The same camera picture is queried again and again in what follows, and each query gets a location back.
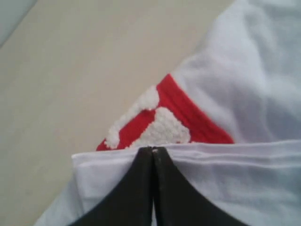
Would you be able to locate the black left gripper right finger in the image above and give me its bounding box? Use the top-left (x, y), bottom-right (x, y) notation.
top-left (152, 147), bottom-right (241, 226)

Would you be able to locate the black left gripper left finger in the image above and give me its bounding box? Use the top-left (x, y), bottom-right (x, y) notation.
top-left (72, 147), bottom-right (153, 226)

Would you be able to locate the white t-shirt red lettering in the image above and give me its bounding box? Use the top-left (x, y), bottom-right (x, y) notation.
top-left (36, 0), bottom-right (301, 226)

